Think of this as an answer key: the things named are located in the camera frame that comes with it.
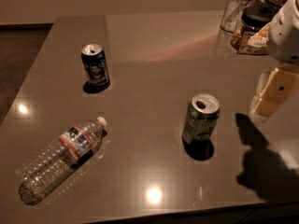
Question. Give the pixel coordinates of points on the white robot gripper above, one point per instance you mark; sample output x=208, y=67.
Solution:
x=285, y=36

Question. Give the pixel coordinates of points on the green soda can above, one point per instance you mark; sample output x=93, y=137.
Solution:
x=201, y=118

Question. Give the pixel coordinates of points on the blue pepsi can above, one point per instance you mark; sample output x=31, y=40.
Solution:
x=95, y=64

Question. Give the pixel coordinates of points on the clear glass cup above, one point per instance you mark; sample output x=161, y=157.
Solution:
x=232, y=13

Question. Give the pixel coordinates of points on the clear plastic water bottle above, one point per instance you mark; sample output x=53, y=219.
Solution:
x=52, y=165

